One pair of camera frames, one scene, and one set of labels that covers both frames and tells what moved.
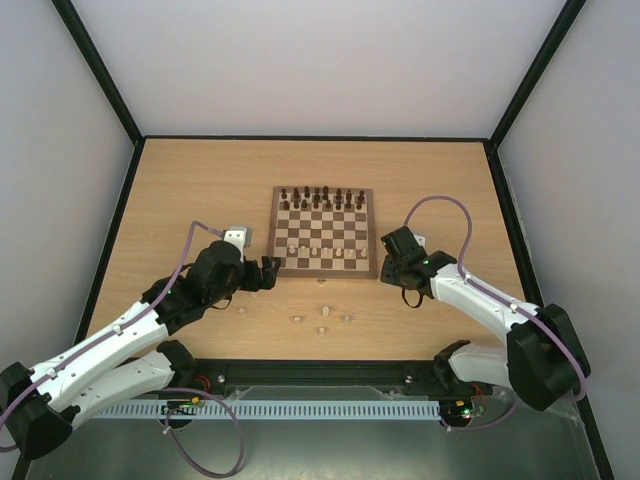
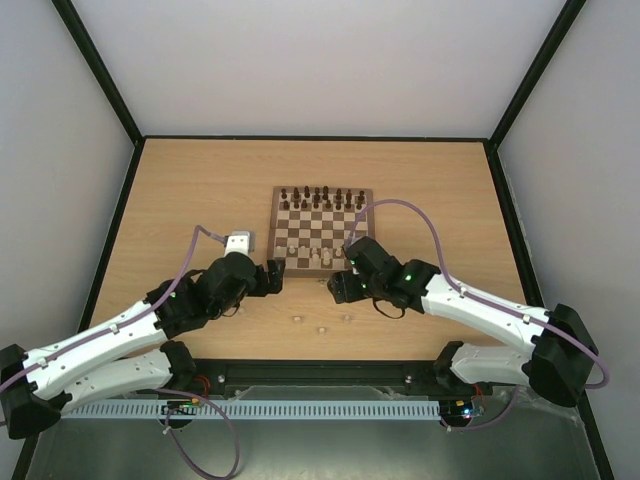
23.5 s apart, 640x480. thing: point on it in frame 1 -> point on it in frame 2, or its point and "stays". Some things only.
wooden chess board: (323, 232) stays
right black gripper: (396, 261) -> (347, 286)
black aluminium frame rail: (211, 375) stays
